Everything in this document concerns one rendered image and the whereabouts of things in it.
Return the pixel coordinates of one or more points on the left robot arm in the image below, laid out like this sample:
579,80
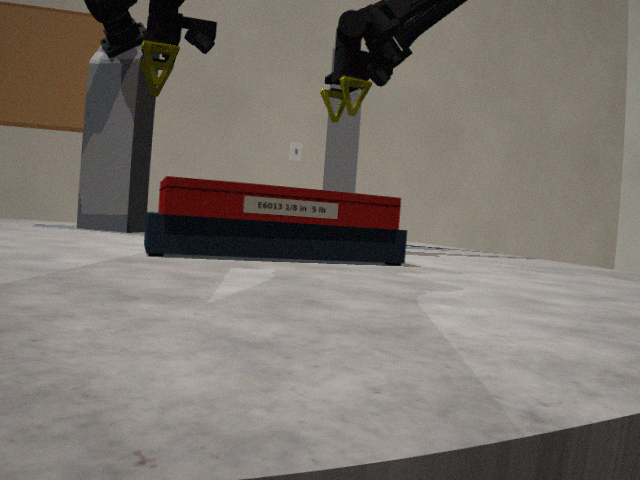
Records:
378,30

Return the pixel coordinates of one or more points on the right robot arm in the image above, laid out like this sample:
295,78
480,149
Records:
123,34

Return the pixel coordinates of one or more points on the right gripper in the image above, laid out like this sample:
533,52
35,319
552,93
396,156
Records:
168,49

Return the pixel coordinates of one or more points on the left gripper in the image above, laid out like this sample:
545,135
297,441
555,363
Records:
343,58

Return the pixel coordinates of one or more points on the red box with white label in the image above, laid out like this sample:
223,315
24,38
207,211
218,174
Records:
235,200

